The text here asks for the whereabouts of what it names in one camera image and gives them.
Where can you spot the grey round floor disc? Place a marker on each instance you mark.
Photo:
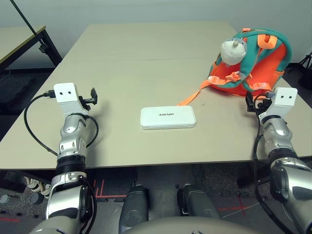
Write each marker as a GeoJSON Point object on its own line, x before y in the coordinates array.
{"type": "Point", "coordinates": [34, 198]}
{"type": "Point", "coordinates": [3, 199]}

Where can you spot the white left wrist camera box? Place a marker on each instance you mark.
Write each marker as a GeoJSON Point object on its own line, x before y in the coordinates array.
{"type": "Point", "coordinates": [65, 93]}

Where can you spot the grey right robot leg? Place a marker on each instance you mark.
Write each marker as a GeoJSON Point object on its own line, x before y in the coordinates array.
{"type": "Point", "coordinates": [197, 202]}

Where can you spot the orange and teal backpack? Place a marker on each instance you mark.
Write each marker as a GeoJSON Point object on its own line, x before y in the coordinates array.
{"type": "Point", "coordinates": [265, 63]}

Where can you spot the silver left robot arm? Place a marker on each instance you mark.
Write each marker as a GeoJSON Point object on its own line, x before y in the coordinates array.
{"type": "Point", "coordinates": [70, 136]}

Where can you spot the grey left robot leg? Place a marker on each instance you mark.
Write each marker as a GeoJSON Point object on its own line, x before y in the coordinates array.
{"type": "Point", "coordinates": [134, 207]}

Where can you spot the grey white plush toy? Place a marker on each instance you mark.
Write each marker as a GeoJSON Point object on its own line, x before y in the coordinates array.
{"type": "Point", "coordinates": [232, 52]}

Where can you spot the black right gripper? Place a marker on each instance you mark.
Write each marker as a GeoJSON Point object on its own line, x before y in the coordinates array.
{"type": "Point", "coordinates": [262, 104]}

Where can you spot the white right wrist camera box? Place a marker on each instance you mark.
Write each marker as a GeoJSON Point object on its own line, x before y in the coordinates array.
{"type": "Point", "coordinates": [285, 97]}

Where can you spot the black pole with clamp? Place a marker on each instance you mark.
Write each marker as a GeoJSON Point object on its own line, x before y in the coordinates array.
{"type": "Point", "coordinates": [26, 22]}

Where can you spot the black tripod stand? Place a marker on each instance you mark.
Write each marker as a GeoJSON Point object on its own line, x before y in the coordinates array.
{"type": "Point", "coordinates": [306, 65]}

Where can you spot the white pencil case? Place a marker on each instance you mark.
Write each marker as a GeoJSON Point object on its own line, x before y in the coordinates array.
{"type": "Point", "coordinates": [168, 118]}

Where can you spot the grey robot leg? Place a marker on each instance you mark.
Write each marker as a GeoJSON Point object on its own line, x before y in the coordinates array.
{"type": "Point", "coordinates": [197, 202]}
{"type": "Point", "coordinates": [134, 207]}

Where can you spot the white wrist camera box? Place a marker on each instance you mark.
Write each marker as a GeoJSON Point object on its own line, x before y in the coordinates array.
{"type": "Point", "coordinates": [65, 93]}
{"type": "Point", "coordinates": [285, 97]}

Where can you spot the beige side table black frame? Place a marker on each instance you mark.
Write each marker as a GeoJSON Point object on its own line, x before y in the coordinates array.
{"type": "Point", "coordinates": [14, 41]}

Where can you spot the beige robot torso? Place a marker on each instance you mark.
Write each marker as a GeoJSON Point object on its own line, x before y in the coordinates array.
{"type": "Point", "coordinates": [190, 226]}

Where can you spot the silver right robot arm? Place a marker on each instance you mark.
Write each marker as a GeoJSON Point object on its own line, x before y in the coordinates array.
{"type": "Point", "coordinates": [280, 136]}

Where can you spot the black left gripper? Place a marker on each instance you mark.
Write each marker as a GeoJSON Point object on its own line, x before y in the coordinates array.
{"type": "Point", "coordinates": [84, 100]}

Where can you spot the white striped shoes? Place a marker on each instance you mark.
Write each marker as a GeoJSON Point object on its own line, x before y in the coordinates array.
{"type": "Point", "coordinates": [36, 186]}

